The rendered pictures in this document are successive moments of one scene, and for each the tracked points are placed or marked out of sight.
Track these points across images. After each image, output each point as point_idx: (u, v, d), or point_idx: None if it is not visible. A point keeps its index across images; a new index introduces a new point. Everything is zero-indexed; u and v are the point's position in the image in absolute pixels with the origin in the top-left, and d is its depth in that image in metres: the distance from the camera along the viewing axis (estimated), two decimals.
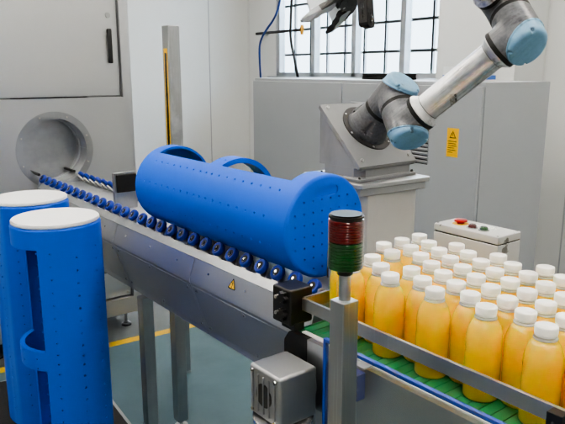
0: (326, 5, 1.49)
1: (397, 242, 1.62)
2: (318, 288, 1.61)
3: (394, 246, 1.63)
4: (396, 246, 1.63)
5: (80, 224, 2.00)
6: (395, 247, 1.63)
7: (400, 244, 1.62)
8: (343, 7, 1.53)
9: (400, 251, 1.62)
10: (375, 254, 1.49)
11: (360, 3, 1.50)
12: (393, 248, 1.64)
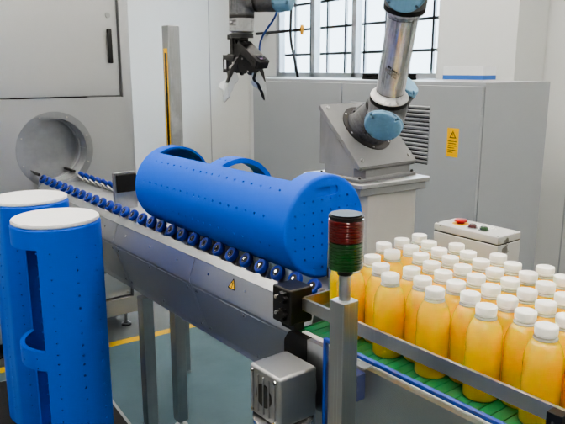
0: (228, 77, 1.86)
1: (397, 242, 1.62)
2: (318, 288, 1.61)
3: (394, 247, 1.63)
4: (396, 246, 1.63)
5: (80, 224, 2.00)
6: (395, 247, 1.63)
7: (400, 244, 1.62)
8: (246, 71, 1.89)
9: (400, 251, 1.62)
10: (375, 254, 1.49)
11: (247, 57, 1.85)
12: (393, 248, 1.64)
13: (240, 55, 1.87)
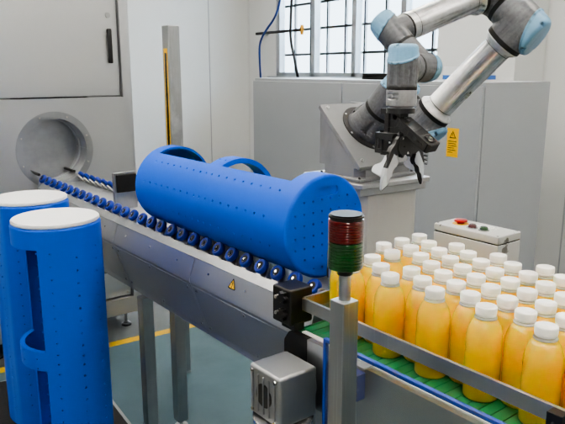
0: (388, 161, 1.54)
1: (397, 242, 1.62)
2: (318, 288, 1.61)
3: (394, 247, 1.63)
4: (396, 246, 1.63)
5: (80, 224, 2.00)
6: (395, 247, 1.63)
7: (400, 244, 1.62)
8: (406, 153, 1.57)
9: (400, 251, 1.62)
10: (375, 254, 1.49)
11: (412, 138, 1.53)
12: (393, 248, 1.64)
13: (401, 134, 1.55)
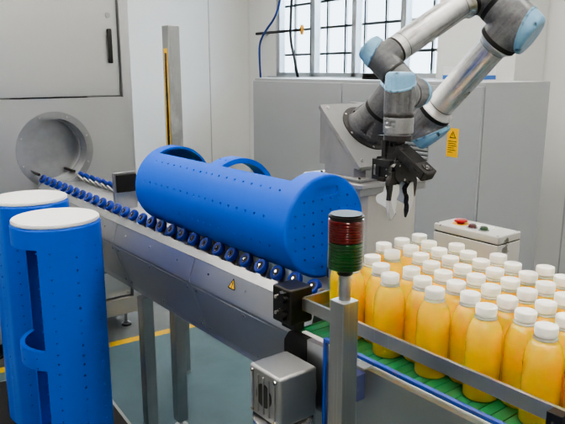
0: (389, 195, 1.57)
1: (397, 242, 1.62)
2: (318, 288, 1.61)
3: (394, 247, 1.63)
4: (396, 246, 1.63)
5: (80, 224, 2.00)
6: (395, 247, 1.63)
7: (400, 244, 1.62)
8: (403, 180, 1.58)
9: (400, 251, 1.62)
10: (375, 254, 1.49)
11: (409, 166, 1.54)
12: (393, 248, 1.64)
13: (398, 161, 1.56)
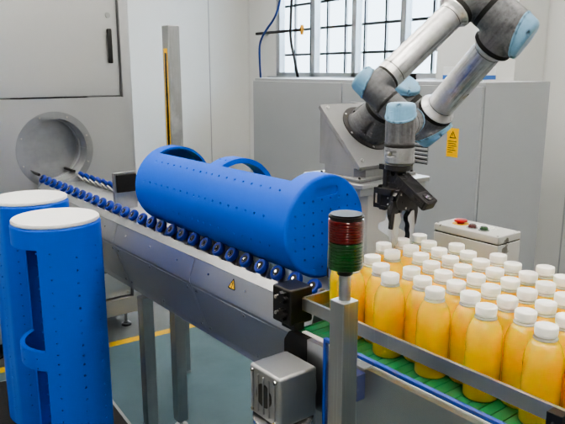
0: (391, 224, 1.59)
1: (397, 242, 1.62)
2: (318, 288, 1.61)
3: (394, 247, 1.63)
4: (396, 246, 1.63)
5: (80, 224, 2.00)
6: (395, 247, 1.63)
7: (400, 244, 1.62)
8: (404, 209, 1.60)
9: (400, 251, 1.62)
10: (375, 254, 1.49)
11: (409, 195, 1.56)
12: (393, 248, 1.64)
13: (398, 191, 1.58)
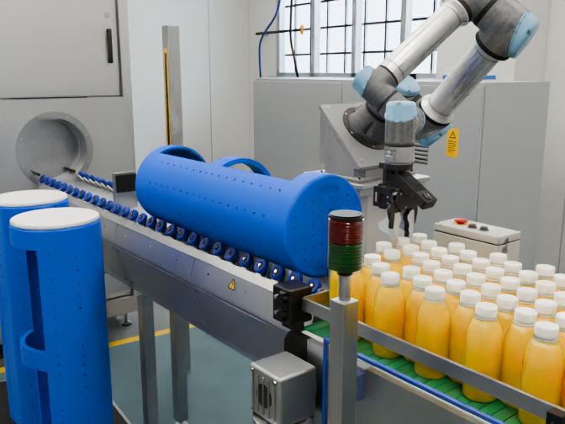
0: (391, 223, 1.59)
1: (397, 242, 1.62)
2: (318, 288, 1.61)
3: (394, 246, 1.63)
4: (396, 246, 1.63)
5: (80, 224, 2.00)
6: (395, 246, 1.63)
7: (400, 243, 1.62)
8: (404, 207, 1.60)
9: (400, 251, 1.62)
10: (375, 254, 1.49)
11: (409, 194, 1.56)
12: (393, 247, 1.64)
13: (398, 189, 1.58)
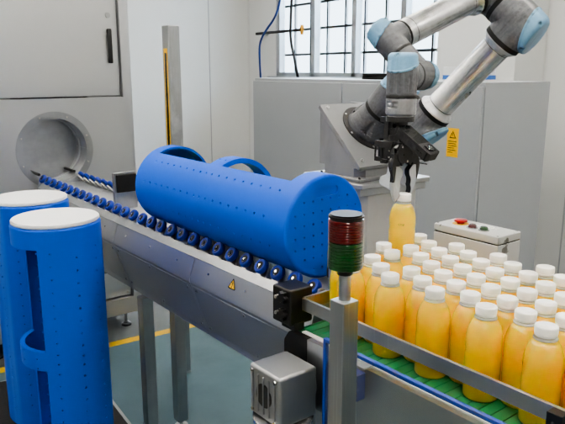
0: (393, 177, 1.56)
1: (398, 197, 1.59)
2: (318, 288, 1.61)
3: (396, 202, 1.60)
4: (398, 201, 1.60)
5: (80, 224, 2.00)
6: (397, 202, 1.60)
7: (402, 198, 1.59)
8: (406, 161, 1.58)
9: (402, 206, 1.59)
10: (375, 254, 1.49)
11: (411, 146, 1.54)
12: (395, 204, 1.61)
13: (400, 142, 1.56)
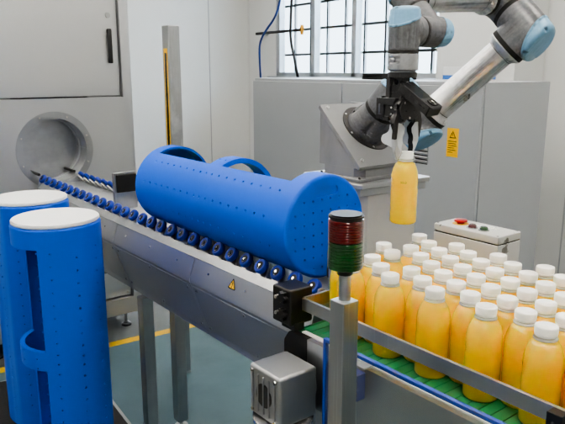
0: (394, 134, 1.54)
1: (401, 155, 1.57)
2: (318, 288, 1.61)
3: (398, 160, 1.58)
4: (399, 159, 1.58)
5: (80, 224, 2.00)
6: (398, 160, 1.58)
7: (403, 156, 1.57)
8: (408, 118, 1.55)
9: (403, 164, 1.57)
10: (375, 254, 1.49)
11: (414, 102, 1.51)
12: (397, 161, 1.59)
13: (403, 98, 1.53)
